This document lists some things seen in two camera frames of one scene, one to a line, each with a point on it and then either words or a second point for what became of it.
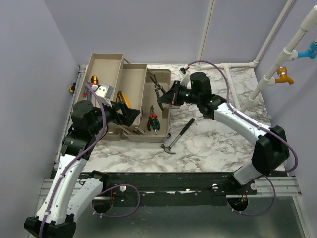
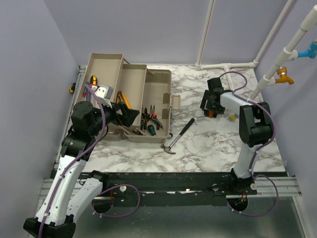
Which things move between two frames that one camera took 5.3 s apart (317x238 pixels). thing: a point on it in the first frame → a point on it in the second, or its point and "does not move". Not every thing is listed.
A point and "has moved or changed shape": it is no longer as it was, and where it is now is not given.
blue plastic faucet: [311, 52] does not move
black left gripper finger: [131, 114] does not move
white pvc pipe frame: [288, 54] does not move
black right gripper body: [183, 94] → [216, 109]
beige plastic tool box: [148, 89] does not move
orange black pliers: [152, 115] has moved or changed shape
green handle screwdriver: [153, 122] → [151, 130]
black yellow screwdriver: [93, 80] does not move
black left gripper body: [110, 114] does not move
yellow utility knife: [122, 97] does not move
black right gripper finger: [168, 97] → [206, 96]
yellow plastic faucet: [282, 72] does not move
